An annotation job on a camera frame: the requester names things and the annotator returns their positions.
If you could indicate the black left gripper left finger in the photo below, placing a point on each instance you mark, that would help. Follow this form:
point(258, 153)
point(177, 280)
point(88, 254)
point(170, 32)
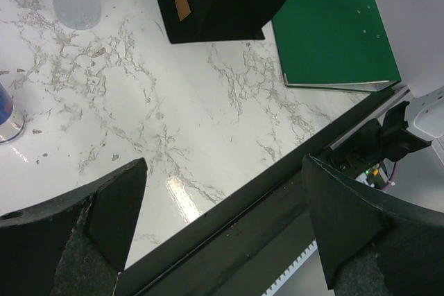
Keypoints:
point(76, 243)

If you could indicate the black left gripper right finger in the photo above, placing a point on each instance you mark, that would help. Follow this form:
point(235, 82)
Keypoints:
point(369, 242)

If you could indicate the blue silver energy drink can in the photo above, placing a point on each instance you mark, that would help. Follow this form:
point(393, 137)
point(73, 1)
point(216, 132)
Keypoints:
point(12, 121)

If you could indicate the green binder folder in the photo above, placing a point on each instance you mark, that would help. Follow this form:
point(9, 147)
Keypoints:
point(334, 44)

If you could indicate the white cable duct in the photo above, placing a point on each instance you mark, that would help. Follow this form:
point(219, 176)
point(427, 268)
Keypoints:
point(291, 270)

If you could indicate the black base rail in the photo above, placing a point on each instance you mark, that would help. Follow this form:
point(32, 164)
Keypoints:
point(245, 242)

